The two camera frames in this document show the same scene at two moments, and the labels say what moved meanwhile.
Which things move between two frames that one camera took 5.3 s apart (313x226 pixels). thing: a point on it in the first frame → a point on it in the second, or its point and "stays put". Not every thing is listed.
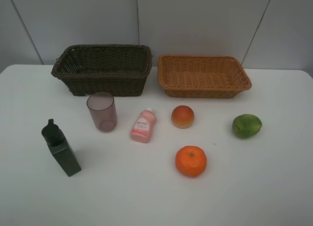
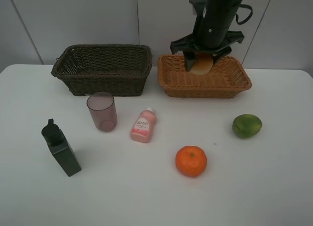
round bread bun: [182, 116] → [203, 64]
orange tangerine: [191, 161] stays put
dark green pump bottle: [61, 148] stays put
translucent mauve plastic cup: [102, 106] stays put
